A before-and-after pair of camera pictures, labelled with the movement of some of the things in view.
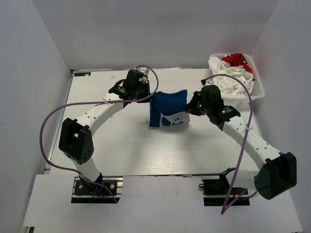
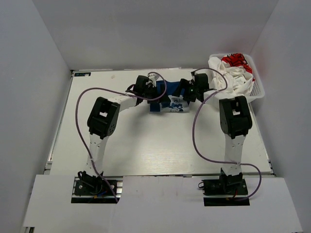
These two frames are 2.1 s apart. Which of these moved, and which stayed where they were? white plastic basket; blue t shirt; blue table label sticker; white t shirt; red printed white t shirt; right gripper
Moved: blue t shirt; right gripper
Stayed: red printed white t shirt; white plastic basket; blue table label sticker; white t shirt
